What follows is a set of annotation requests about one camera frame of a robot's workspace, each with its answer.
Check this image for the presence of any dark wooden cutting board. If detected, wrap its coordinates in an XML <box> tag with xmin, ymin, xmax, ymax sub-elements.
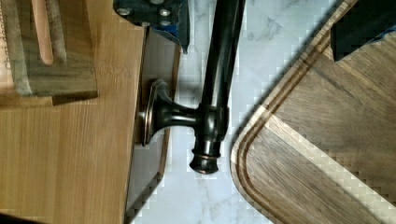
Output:
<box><xmin>231</xmin><ymin>0</ymin><xmax>396</xmax><ymax>224</ymax></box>

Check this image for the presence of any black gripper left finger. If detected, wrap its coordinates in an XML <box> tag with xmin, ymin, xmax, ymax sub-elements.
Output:
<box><xmin>113</xmin><ymin>0</ymin><xmax>191</xmax><ymax>53</ymax></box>

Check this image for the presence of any dark bronze drawer handle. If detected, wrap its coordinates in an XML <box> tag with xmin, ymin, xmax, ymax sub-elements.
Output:
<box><xmin>142</xmin><ymin>0</ymin><xmax>246</xmax><ymax>175</ymax></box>

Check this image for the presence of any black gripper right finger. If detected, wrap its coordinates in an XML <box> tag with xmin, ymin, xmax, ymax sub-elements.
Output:
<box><xmin>331</xmin><ymin>0</ymin><xmax>396</xmax><ymax>62</ymax></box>

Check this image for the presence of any wooden block on cabinet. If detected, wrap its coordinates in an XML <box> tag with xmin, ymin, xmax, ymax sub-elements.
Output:
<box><xmin>1</xmin><ymin>0</ymin><xmax>98</xmax><ymax>107</ymax></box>

